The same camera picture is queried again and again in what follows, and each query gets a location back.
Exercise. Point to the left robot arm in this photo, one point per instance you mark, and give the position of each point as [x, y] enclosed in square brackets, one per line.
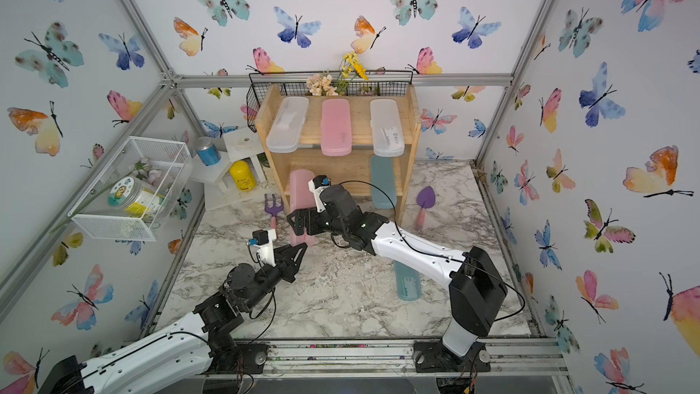
[186, 347]

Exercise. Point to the blue metallic can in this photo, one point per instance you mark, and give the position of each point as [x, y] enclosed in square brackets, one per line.
[207, 151]

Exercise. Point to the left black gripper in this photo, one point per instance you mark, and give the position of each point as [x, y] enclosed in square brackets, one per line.
[291, 269]

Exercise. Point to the artificial flowers bunch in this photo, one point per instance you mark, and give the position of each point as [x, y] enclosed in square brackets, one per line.
[338, 84]

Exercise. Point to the round green lid jar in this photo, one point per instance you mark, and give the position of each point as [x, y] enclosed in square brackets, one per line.
[130, 195]

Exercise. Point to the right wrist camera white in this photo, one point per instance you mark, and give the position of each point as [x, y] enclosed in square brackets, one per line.
[316, 186]

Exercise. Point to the aluminium front rail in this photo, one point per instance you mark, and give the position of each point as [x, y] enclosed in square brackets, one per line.
[308, 359]

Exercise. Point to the teal pencil case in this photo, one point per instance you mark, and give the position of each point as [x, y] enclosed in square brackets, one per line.
[408, 282]
[383, 183]

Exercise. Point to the purple pink toy rake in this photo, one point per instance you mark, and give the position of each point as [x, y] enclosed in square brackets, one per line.
[273, 205]

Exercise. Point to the white small step stool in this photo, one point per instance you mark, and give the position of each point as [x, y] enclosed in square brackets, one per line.
[219, 188]

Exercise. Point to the purple pink toy shovel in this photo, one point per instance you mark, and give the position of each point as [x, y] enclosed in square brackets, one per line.
[426, 199]

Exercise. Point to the pink pencil case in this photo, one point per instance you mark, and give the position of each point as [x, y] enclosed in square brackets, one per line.
[336, 128]
[300, 198]

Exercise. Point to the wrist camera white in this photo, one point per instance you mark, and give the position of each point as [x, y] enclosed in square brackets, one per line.
[262, 241]
[316, 186]

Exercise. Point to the clear pencil case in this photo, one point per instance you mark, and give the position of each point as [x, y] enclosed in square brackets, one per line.
[387, 133]
[287, 128]

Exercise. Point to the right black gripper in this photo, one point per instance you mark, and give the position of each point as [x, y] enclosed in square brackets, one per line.
[300, 222]

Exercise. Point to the white wire mesh basket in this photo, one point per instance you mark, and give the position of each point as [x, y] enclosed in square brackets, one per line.
[164, 165]

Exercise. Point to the black wire basket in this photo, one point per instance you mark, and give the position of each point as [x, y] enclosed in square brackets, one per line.
[379, 82]

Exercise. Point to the wooden two-tier shelf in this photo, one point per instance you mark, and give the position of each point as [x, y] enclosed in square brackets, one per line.
[353, 170]

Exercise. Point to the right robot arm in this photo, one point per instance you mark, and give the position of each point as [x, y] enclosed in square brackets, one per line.
[476, 289]

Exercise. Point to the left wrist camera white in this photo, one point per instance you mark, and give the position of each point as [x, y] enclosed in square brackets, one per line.
[262, 241]

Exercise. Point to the yellow bottle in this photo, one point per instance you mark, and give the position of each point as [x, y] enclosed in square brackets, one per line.
[242, 176]

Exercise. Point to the pink pencil case top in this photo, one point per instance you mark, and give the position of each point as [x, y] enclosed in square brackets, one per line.
[336, 128]

